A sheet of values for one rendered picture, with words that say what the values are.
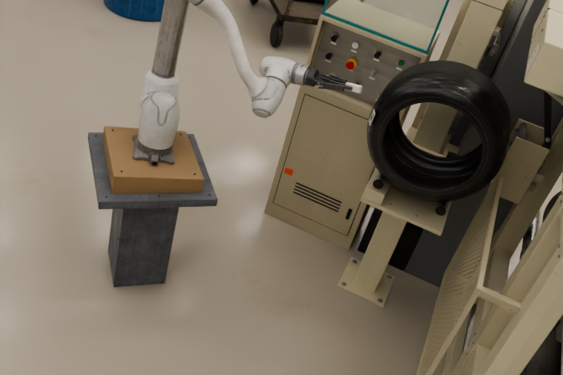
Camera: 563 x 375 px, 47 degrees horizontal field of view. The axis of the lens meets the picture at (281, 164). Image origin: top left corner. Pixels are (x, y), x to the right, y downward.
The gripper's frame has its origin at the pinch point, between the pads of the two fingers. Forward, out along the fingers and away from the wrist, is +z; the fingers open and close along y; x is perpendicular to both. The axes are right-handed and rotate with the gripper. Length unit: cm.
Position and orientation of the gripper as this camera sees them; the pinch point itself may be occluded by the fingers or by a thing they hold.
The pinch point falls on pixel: (353, 87)
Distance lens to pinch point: 271.5
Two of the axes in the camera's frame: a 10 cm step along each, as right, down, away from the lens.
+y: 3.7, -4.7, 8.0
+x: -0.9, 8.4, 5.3
